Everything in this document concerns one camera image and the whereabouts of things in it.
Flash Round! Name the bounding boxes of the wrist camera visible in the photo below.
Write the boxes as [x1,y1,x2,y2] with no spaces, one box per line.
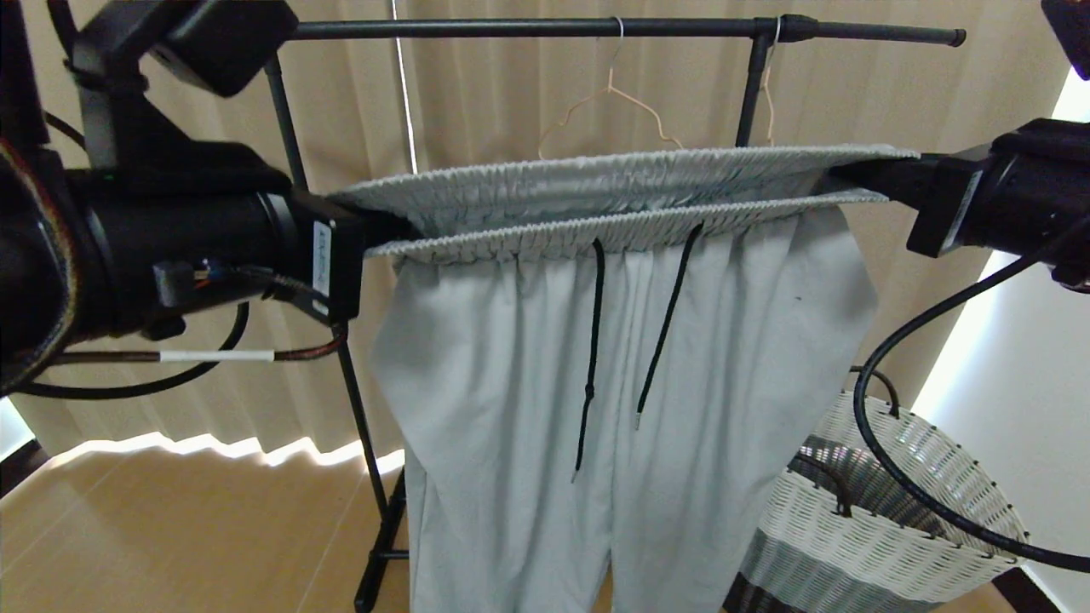
[70,0,299,198]
[1041,0,1090,82]

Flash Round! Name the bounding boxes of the white laundry basket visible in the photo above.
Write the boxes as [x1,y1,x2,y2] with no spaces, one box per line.
[724,366,1031,613]

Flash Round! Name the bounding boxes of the beige curtain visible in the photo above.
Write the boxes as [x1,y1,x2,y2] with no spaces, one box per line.
[0,0,1074,469]

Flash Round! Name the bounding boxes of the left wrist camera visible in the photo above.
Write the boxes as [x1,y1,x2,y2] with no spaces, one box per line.
[70,0,299,198]

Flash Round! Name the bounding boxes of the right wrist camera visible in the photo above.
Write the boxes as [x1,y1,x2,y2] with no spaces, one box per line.
[1041,0,1090,82]

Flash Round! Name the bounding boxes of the black clothes rack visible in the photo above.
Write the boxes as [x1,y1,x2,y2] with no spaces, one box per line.
[262,14,967,613]

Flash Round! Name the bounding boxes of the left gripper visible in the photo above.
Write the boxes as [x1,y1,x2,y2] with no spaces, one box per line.
[0,158,369,394]

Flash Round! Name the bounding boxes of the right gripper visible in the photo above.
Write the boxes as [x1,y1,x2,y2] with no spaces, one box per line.
[907,119,1090,258]

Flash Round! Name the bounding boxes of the pink clothes hanger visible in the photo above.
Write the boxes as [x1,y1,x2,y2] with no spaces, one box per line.
[760,17,783,147]
[537,17,686,163]

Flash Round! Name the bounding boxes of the black cable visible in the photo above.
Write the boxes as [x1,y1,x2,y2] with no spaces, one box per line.
[13,298,252,401]
[852,234,1090,574]

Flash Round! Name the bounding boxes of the pale grey shorts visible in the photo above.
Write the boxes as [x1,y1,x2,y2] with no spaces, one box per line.
[328,143,921,613]

